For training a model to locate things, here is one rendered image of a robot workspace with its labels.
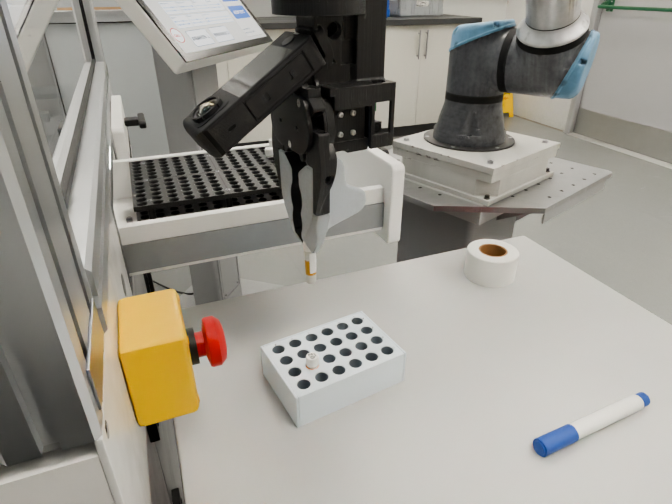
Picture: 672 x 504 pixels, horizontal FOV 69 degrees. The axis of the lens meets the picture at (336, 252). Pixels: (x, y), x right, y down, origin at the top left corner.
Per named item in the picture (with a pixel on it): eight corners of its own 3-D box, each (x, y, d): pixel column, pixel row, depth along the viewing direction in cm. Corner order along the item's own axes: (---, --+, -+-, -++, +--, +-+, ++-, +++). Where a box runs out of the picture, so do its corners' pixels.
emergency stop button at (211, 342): (223, 342, 41) (217, 304, 39) (232, 373, 38) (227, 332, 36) (186, 351, 40) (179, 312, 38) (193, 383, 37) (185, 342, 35)
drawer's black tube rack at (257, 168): (280, 183, 80) (277, 144, 77) (316, 226, 66) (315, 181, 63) (137, 203, 73) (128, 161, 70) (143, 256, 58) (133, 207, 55)
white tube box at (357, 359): (360, 336, 57) (361, 310, 55) (404, 380, 51) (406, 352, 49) (262, 373, 52) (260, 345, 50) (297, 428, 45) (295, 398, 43)
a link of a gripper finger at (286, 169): (349, 234, 49) (352, 145, 44) (296, 249, 46) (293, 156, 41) (333, 222, 51) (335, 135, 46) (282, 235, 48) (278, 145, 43)
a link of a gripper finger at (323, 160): (339, 218, 40) (336, 109, 36) (322, 222, 39) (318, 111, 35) (312, 201, 44) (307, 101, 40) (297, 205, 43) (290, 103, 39)
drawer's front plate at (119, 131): (131, 147, 104) (120, 94, 99) (137, 195, 80) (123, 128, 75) (122, 148, 103) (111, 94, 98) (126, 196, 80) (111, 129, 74)
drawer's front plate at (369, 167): (323, 174, 89) (322, 114, 84) (399, 243, 65) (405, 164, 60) (314, 176, 88) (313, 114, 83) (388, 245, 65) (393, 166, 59)
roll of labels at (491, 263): (523, 274, 69) (528, 250, 67) (499, 294, 65) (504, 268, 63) (479, 257, 74) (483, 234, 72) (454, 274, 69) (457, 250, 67)
